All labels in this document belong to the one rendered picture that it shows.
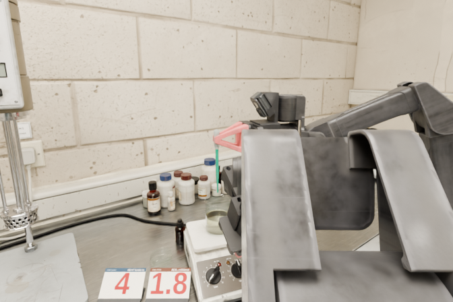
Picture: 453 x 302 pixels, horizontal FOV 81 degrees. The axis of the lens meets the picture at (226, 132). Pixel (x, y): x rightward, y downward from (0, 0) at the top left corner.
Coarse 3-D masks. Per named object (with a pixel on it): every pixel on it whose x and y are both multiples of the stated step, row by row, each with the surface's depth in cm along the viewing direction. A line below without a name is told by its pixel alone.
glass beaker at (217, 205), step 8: (208, 200) 66; (216, 200) 67; (224, 200) 66; (208, 208) 62; (216, 208) 61; (224, 208) 62; (208, 216) 62; (216, 216) 61; (208, 224) 63; (216, 224) 62; (208, 232) 63; (216, 232) 62
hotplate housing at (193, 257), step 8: (184, 232) 68; (184, 240) 69; (184, 248) 70; (192, 248) 61; (224, 248) 61; (192, 256) 59; (200, 256) 59; (208, 256) 59; (216, 256) 59; (192, 264) 58; (192, 272) 59; (200, 288) 54; (200, 296) 53; (216, 296) 53; (224, 296) 53; (232, 296) 54; (240, 296) 54
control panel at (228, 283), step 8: (224, 256) 59; (232, 256) 59; (200, 264) 57; (208, 264) 57; (216, 264) 58; (224, 264) 58; (232, 264) 58; (200, 272) 56; (224, 272) 57; (200, 280) 55; (224, 280) 55; (232, 280) 56; (240, 280) 56; (208, 288) 54; (216, 288) 54; (224, 288) 54; (232, 288) 54; (240, 288) 55; (208, 296) 53
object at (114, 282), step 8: (112, 272) 58; (120, 272) 58; (128, 272) 58; (136, 272) 58; (104, 280) 57; (112, 280) 57; (120, 280) 57; (128, 280) 57; (136, 280) 57; (104, 288) 57; (112, 288) 57; (120, 288) 57; (128, 288) 57; (136, 288) 57
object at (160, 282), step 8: (152, 272) 58; (160, 272) 58; (168, 272) 58; (176, 272) 58; (184, 272) 58; (152, 280) 57; (160, 280) 57; (168, 280) 57; (176, 280) 57; (184, 280) 57; (152, 288) 57; (160, 288) 57; (168, 288) 57; (176, 288) 57; (184, 288) 57
